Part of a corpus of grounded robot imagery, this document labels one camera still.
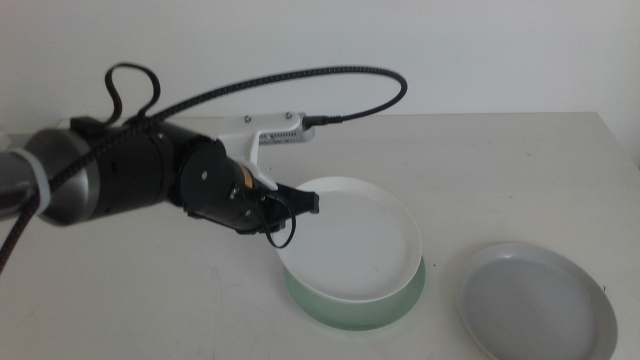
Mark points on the grey shallow bowl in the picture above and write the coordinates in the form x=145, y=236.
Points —
x=530, y=305

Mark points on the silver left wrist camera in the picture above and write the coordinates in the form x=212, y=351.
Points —
x=285, y=136

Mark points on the white shallow bowl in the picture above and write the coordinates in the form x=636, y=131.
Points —
x=360, y=245

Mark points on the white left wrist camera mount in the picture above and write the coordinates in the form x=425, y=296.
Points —
x=240, y=132

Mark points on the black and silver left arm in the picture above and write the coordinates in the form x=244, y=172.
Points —
x=130, y=170

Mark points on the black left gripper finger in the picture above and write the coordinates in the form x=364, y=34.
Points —
x=302, y=201

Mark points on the pale green shallow bowl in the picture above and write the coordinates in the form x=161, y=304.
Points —
x=350, y=315

